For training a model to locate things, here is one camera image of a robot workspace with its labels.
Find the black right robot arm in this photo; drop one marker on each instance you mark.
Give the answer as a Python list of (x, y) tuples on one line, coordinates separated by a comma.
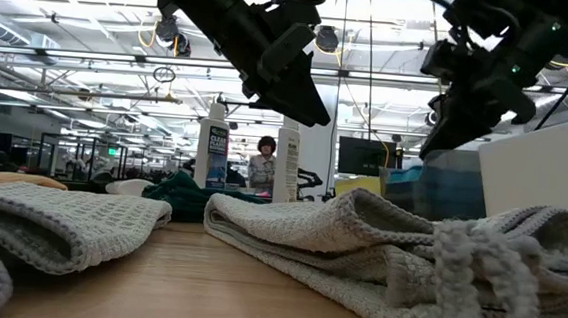
[(564, 18)]

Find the yellow plastic bin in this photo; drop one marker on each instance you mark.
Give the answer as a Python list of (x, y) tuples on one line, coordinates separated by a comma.
[(359, 187)]

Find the black monitor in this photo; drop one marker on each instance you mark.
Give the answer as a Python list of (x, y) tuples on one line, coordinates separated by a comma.
[(367, 157)]

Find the orange cloth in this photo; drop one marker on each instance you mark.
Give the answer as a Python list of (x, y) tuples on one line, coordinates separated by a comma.
[(7, 179)]

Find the dark green cloth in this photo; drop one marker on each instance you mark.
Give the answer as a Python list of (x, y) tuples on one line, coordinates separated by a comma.
[(186, 197)]

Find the white plastic bin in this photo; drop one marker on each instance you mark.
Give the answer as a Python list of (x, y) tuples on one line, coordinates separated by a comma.
[(543, 172)]

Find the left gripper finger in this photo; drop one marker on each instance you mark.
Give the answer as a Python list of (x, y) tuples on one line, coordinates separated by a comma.
[(298, 95)]

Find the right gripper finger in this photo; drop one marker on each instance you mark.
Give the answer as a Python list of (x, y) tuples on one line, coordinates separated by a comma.
[(459, 121)]

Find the dark smoky plastic bin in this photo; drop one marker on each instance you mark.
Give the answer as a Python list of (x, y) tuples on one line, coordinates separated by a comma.
[(469, 159)]

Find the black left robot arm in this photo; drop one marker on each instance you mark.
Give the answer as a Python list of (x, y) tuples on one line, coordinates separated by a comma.
[(194, 2)]

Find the black metal rack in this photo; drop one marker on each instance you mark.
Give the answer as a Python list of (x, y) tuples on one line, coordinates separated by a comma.
[(91, 158)]

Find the grey waffle towel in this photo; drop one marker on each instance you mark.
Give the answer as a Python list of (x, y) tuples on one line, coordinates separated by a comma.
[(84, 215), (310, 221)]

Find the person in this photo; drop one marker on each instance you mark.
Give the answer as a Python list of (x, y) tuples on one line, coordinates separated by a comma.
[(262, 170)]

